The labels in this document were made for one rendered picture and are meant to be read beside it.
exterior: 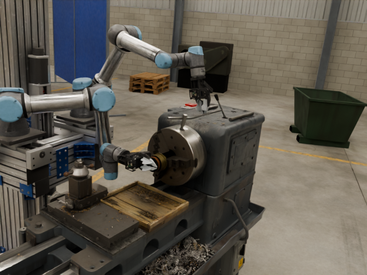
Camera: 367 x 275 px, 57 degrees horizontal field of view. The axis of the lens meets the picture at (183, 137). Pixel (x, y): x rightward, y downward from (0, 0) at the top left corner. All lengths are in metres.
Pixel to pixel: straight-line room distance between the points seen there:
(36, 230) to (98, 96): 0.65
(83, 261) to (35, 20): 1.33
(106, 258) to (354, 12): 11.04
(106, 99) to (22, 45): 0.60
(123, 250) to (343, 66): 10.78
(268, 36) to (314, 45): 1.44
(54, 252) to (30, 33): 1.20
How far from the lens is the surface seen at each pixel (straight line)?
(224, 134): 1.79
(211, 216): 1.97
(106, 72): 2.19
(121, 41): 1.91
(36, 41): 2.12
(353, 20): 11.77
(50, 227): 1.54
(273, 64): 11.65
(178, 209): 1.68
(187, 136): 1.73
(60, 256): 1.49
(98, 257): 1.36
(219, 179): 1.88
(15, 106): 1.68
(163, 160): 1.69
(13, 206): 2.36
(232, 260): 2.37
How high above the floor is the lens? 1.72
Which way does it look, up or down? 17 degrees down
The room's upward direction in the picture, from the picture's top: 5 degrees clockwise
